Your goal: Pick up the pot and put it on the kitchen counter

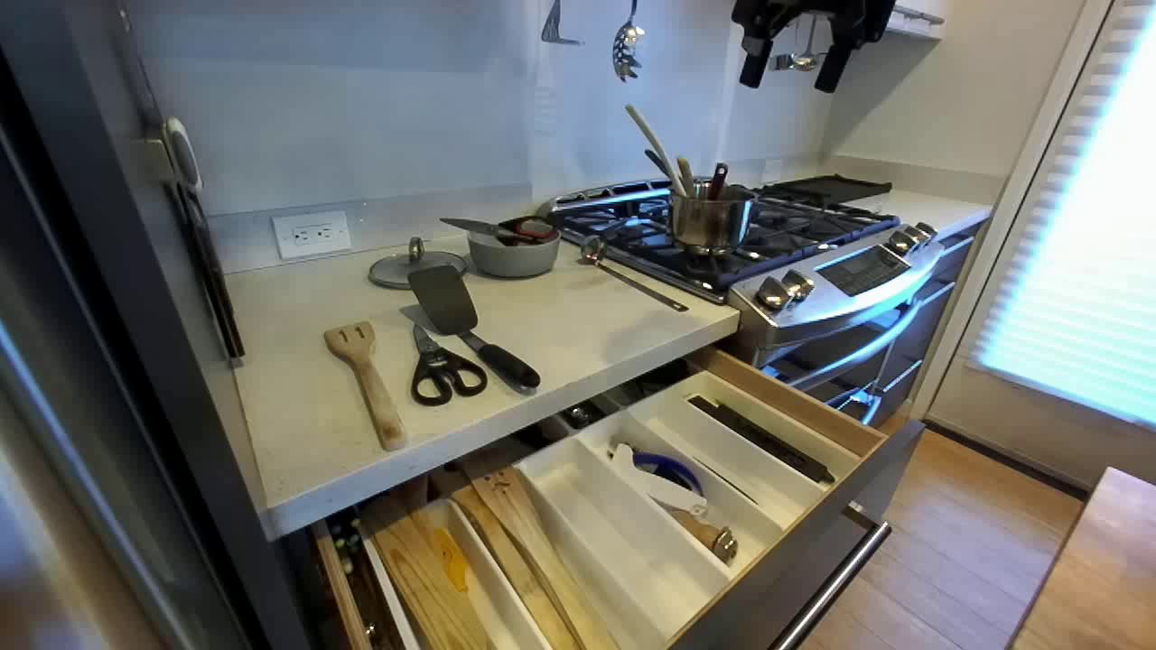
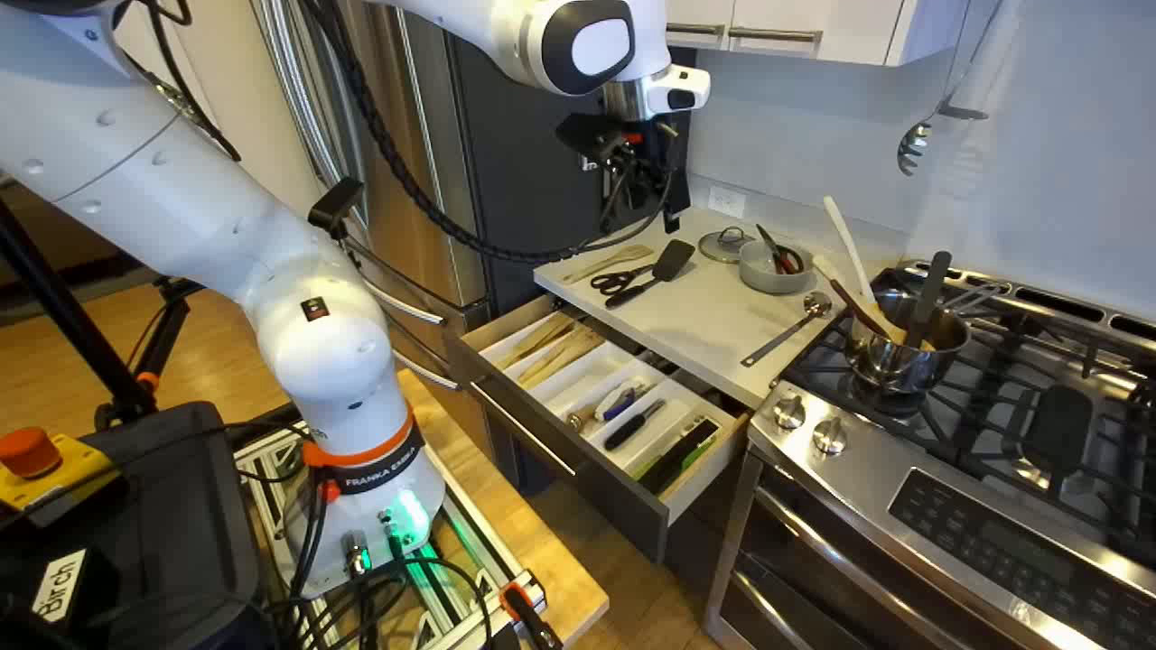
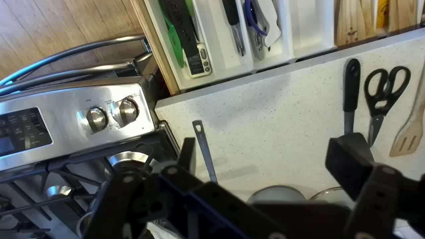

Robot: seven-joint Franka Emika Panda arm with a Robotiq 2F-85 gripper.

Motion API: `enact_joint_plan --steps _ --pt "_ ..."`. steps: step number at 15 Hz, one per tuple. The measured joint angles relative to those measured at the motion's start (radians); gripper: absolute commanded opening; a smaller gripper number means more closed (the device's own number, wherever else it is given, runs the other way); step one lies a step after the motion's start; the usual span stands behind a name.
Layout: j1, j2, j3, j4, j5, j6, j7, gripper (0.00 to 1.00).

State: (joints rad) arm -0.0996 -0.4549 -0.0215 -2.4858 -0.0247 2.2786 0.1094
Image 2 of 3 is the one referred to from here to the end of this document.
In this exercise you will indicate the black controller box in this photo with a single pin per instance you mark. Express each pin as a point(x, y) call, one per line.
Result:
point(157, 529)

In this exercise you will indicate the stainless steel refrigerator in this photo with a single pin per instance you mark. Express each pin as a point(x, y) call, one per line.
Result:
point(404, 182)

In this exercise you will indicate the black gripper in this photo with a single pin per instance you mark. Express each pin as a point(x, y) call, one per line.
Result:
point(618, 139)

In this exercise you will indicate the round glass pot lid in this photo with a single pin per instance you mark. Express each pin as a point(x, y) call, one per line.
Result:
point(726, 242)

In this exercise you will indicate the small steel pot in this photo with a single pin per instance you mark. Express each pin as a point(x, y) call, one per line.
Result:
point(896, 363)

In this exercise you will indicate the grey bowl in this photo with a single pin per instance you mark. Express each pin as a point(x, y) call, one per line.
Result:
point(772, 280)

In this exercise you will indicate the long black drawer utensil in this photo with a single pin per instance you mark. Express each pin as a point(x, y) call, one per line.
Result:
point(677, 458)

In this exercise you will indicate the stainless steel gas stove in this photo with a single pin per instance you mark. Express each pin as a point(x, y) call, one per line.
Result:
point(962, 517)

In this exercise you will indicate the hanging metal ladle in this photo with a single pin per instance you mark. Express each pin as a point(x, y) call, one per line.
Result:
point(911, 146)

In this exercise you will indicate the white and blue tool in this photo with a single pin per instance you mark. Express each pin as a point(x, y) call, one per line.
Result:
point(630, 411)

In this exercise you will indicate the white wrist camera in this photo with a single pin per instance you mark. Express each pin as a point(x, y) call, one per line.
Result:
point(672, 97)

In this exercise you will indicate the wooden drawer utensils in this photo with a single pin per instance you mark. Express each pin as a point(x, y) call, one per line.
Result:
point(546, 348)

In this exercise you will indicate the grey kitchen drawer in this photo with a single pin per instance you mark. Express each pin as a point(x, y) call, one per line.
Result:
point(602, 483)

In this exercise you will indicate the white wall cabinet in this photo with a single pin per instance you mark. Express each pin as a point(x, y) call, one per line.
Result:
point(796, 28)

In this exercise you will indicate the white drawer organizer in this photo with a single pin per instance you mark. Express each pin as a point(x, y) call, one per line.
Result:
point(602, 391)

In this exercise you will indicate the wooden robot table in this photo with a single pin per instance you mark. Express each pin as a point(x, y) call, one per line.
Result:
point(529, 529)

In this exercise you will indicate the red emergency stop button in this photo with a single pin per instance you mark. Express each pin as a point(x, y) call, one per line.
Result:
point(29, 454)

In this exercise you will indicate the dark grey utensil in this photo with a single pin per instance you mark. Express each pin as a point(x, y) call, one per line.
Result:
point(929, 290)

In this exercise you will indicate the black spatula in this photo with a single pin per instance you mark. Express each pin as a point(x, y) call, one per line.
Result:
point(672, 259)

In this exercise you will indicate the wooden spoon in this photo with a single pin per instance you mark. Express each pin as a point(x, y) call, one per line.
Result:
point(866, 311)

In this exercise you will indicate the long metal spoon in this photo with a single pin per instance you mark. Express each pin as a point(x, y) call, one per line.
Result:
point(782, 338)

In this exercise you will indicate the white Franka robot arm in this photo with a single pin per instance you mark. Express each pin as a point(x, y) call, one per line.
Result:
point(183, 204)

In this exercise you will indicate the black tripod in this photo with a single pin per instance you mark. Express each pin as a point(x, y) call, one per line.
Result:
point(74, 328)

